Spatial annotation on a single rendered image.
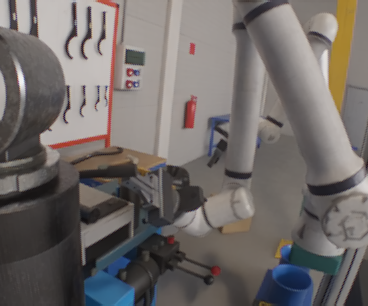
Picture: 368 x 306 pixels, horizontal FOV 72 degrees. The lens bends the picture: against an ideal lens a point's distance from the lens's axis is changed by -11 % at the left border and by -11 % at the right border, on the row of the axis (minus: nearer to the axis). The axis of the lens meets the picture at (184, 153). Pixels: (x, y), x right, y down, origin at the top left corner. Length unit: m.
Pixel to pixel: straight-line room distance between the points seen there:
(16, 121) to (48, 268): 0.17
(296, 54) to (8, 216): 0.59
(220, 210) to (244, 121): 0.26
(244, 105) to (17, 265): 0.67
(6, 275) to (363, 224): 0.68
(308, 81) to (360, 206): 0.30
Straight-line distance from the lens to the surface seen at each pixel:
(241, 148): 0.82
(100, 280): 0.88
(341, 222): 0.71
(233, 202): 0.73
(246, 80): 0.81
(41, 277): 0.36
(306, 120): 0.66
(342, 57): 2.69
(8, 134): 0.30
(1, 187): 0.32
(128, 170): 0.56
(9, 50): 0.30
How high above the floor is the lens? 1.60
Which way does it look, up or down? 15 degrees down
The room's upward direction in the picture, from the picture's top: 6 degrees clockwise
